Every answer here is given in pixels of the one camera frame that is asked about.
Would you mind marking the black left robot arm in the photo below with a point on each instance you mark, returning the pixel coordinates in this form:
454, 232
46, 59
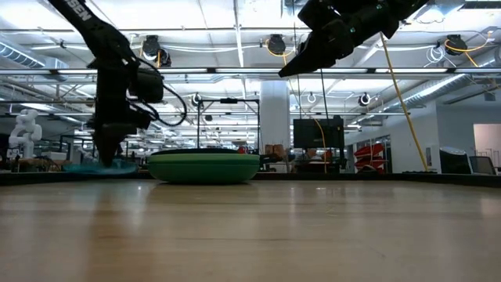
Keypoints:
98, 35

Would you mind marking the black medium plate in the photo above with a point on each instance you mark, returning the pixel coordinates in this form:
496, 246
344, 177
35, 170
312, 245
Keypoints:
195, 151

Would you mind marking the black aluminium table frame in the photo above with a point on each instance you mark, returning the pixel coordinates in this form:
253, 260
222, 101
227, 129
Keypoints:
352, 178

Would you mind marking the black flat monitor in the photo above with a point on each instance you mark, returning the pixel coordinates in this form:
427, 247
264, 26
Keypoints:
319, 133

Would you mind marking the dark green large plate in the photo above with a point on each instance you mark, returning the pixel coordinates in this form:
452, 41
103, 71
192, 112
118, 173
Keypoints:
203, 174

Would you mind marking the cyan translucent small plate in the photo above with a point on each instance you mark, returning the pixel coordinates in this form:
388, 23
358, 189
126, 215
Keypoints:
82, 168

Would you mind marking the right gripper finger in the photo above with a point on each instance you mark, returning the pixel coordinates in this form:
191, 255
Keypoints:
313, 53

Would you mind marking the silver ceiling air duct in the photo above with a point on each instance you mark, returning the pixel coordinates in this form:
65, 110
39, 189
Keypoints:
23, 56

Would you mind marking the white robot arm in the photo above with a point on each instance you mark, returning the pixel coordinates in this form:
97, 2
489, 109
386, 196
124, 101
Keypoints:
25, 133

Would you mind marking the brown cardboard boxes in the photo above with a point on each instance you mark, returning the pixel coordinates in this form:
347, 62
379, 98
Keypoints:
275, 150

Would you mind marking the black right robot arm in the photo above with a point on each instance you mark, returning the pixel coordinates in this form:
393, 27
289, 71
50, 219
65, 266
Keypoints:
411, 4

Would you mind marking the light green large plate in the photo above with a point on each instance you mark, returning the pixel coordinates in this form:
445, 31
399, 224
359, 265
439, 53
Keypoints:
203, 159

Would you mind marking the red bin shelf rack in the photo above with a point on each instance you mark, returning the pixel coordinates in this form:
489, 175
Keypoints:
370, 154

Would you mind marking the black office chair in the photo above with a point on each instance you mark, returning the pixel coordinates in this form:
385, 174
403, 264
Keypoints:
482, 164

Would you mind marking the black wedge-shaped object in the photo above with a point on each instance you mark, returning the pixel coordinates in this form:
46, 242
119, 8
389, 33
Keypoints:
455, 161

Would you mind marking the black metal rack frame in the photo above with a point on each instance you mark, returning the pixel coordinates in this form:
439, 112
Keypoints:
229, 100

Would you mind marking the long ceiling light rail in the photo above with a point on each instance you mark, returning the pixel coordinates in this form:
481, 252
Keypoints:
250, 71

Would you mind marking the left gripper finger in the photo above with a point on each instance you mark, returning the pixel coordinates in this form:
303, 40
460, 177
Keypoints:
111, 145

